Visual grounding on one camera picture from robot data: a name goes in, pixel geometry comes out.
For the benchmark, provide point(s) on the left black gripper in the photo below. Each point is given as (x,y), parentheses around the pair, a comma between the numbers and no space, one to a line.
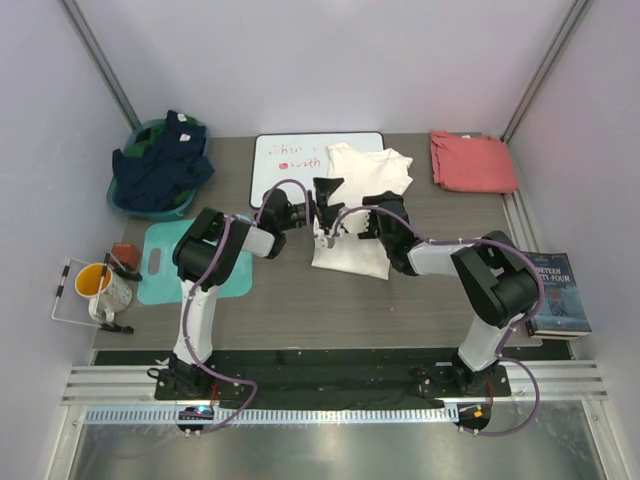
(326,214)

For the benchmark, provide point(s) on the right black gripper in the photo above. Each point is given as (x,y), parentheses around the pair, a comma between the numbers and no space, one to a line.
(374,200)

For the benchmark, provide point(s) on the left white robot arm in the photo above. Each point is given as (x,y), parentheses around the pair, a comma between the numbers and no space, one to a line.
(207,253)

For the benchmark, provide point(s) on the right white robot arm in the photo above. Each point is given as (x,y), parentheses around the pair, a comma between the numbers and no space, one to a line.
(501,285)

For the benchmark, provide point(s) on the white dry-erase board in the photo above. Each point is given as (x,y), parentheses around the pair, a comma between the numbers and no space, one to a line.
(300,156)

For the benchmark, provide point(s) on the folded pink t-shirt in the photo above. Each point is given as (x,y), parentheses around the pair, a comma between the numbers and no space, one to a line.
(472,164)

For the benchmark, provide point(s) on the teal laundry basket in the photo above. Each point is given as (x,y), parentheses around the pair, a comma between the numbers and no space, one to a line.
(125,200)

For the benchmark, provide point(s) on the navy blue t-shirt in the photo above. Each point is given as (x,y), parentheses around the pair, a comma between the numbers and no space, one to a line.
(160,170)

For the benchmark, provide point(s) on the Nineteen Eighty-Four book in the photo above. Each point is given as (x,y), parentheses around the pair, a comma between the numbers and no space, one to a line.
(562,314)

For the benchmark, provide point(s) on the green t-shirt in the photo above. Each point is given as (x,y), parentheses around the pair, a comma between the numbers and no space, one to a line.
(144,140)

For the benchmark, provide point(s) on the teal cutting board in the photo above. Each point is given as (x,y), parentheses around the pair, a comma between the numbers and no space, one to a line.
(160,283)

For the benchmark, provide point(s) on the small brown red object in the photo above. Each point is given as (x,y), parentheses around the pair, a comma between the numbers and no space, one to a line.
(125,255)

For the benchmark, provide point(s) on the white mug orange inside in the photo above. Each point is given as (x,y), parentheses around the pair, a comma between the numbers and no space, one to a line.
(106,292)

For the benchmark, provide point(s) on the black marker pen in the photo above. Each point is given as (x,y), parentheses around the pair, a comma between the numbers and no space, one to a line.
(115,328)

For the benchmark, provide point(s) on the clear acrylic sheet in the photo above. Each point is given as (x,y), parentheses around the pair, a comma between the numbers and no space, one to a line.
(68,306)

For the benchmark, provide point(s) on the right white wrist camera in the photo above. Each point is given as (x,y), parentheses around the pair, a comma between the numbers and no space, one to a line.
(362,224)

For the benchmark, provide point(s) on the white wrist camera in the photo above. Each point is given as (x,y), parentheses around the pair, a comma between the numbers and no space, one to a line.
(323,240)
(362,224)

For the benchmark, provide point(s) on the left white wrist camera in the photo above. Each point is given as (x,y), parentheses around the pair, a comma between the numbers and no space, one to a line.
(323,240)

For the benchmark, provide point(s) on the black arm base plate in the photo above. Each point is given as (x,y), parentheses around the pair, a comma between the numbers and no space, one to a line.
(243,364)

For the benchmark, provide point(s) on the white slotted cable duct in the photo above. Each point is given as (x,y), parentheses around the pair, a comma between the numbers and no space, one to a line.
(202,415)

